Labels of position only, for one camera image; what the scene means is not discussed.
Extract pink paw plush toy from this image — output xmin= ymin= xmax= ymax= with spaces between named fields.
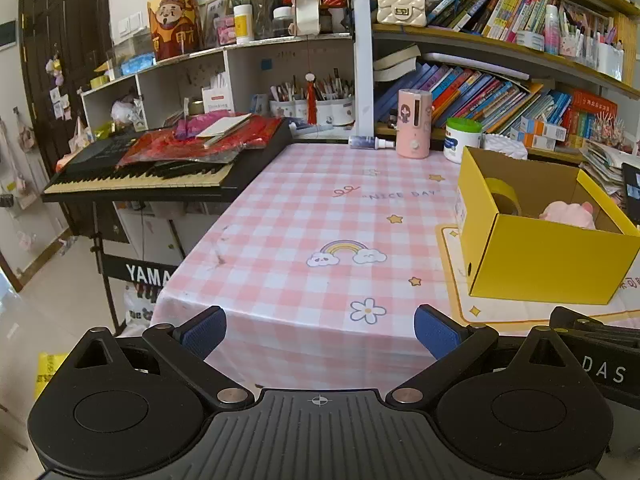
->
xmin=539 ymin=200 xmax=596 ymax=230

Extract yellow tape roll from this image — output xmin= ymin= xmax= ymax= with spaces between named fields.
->
xmin=485 ymin=178 xmax=522 ymax=216

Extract yellow plastic bag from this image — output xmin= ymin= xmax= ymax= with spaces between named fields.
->
xmin=34 ymin=352 xmax=67 ymax=399

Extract yellow cardboard box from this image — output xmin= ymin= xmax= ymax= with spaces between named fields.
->
xmin=456 ymin=148 xmax=639 ymax=304

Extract pink checkered tablecloth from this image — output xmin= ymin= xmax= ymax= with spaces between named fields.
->
xmin=150 ymin=142 xmax=640 ymax=396

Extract black smartphone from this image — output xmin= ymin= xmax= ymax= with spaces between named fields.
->
xmin=622 ymin=162 xmax=640 ymax=218

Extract black electronic keyboard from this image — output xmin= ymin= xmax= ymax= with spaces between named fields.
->
xmin=42 ymin=119 xmax=292 ymax=203

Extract stack of papers and magazines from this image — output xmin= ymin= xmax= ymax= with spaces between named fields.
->
xmin=580 ymin=139 xmax=639 ymax=196

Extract white quilted purse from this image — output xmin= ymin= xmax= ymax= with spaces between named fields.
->
xmin=482 ymin=133 xmax=528 ymax=160

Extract white jar green lid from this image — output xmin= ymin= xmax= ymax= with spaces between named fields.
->
xmin=444 ymin=117 xmax=483 ymax=164

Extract red papers pile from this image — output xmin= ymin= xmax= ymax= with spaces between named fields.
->
xmin=117 ymin=114 xmax=283 ymax=168

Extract spray bottle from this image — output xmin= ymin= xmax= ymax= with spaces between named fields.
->
xmin=348 ymin=136 xmax=395 ymax=150

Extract orange white medicine box lower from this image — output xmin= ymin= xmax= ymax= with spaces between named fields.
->
xmin=509 ymin=128 xmax=556 ymax=151

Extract orange white medicine box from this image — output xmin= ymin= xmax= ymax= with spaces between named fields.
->
xmin=509 ymin=128 xmax=556 ymax=151
xmin=520 ymin=117 xmax=566 ymax=142

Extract orange white medicine box upper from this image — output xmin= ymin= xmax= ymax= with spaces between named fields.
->
xmin=520 ymin=117 xmax=566 ymax=142

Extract pink humidifier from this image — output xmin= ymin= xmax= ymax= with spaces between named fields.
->
xmin=396 ymin=89 xmax=432 ymax=159

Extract row of leaning books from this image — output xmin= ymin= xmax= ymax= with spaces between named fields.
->
xmin=374 ymin=58 xmax=574 ymax=134

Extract white pen holder cups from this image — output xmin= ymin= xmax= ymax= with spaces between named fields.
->
xmin=268 ymin=96 xmax=356 ymax=128

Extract fortune god figure box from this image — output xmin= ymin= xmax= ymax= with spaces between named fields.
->
xmin=148 ymin=0 xmax=202 ymax=62

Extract cream handbag on shelf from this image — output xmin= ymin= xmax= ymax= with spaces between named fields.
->
xmin=376 ymin=0 xmax=426 ymax=27

